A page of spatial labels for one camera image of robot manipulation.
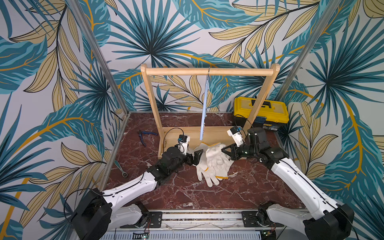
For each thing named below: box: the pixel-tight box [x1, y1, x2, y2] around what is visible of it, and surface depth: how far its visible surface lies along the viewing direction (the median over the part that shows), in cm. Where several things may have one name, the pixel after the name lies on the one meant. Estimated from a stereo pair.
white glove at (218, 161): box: [205, 143, 231, 179], surface depth 80 cm
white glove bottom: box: [196, 161, 233, 188], surface depth 90 cm
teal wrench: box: [114, 159, 128, 178], surface depth 92 cm
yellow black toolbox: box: [233, 96, 290, 131], surface depth 102 cm
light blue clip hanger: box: [199, 67, 211, 141], surface depth 60 cm
